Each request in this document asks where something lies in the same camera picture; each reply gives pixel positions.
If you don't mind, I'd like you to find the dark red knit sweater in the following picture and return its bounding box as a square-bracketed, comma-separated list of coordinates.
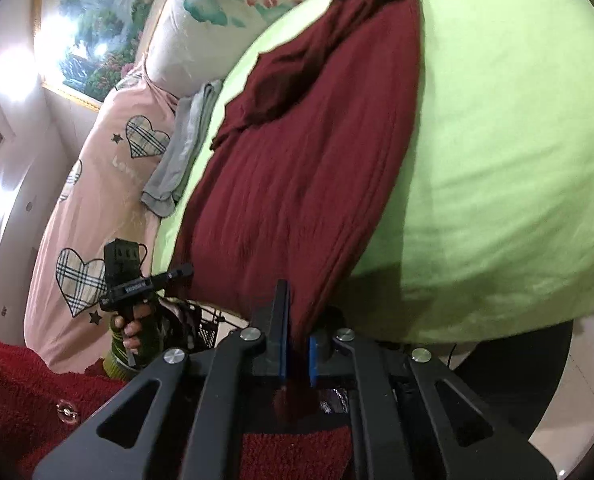
[167, 0, 421, 339]

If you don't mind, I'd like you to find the left hand on handle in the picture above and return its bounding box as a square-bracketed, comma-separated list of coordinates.
[110, 314, 143, 358]

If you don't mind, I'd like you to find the pink heart pattern pillow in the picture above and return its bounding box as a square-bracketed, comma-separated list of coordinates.
[24, 66, 178, 373]

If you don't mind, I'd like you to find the grey folded cloth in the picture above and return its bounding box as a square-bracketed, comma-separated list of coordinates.
[140, 79, 223, 219]

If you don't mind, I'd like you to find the white curved headboard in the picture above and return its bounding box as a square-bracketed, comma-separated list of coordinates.
[0, 127, 71, 344]

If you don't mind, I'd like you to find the red fuzzy sleeve with button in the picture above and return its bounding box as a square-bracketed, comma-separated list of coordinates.
[0, 341, 124, 479]

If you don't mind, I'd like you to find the light green bed sheet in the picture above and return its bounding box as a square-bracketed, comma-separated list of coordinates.
[151, 0, 594, 345]

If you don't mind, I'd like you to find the framed landscape painting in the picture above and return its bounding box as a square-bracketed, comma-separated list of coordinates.
[32, 0, 166, 110]

